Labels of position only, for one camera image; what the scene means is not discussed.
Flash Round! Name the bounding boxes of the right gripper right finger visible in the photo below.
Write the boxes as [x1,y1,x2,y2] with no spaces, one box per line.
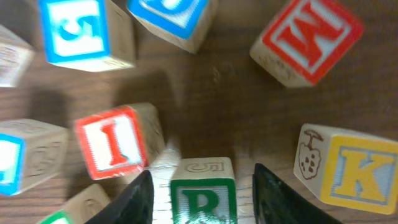
[252,163,341,224]

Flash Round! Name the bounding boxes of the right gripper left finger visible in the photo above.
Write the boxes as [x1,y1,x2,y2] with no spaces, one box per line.
[85,170,154,224]

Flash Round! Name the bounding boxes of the green R block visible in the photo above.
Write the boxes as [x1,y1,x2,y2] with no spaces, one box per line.
[170,157,238,224]

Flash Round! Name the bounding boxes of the blue L block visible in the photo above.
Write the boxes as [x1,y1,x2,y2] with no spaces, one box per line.
[1,119,69,196]

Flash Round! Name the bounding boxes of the green J block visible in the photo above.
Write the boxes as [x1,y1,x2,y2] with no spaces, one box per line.
[37,184,110,224]

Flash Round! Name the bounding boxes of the red I block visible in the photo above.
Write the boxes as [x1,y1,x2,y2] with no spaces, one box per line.
[75,103,165,180]

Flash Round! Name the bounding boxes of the yellow K block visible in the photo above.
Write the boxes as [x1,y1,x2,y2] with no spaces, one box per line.
[294,123,397,215]

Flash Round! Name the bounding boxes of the red M block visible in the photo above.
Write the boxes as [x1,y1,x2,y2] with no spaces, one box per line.
[249,0,364,88]

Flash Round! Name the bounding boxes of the blue 5 block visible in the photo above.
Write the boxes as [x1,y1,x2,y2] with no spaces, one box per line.
[38,0,136,72]

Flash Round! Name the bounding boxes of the blue D block right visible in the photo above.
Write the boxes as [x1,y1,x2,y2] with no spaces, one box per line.
[126,0,219,54]

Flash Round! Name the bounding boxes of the blue d block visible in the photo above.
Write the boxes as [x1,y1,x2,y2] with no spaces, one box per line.
[1,25,35,88]
[126,0,219,54]

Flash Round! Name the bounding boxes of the blue D block left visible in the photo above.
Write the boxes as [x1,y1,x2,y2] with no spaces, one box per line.
[1,25,35,88]

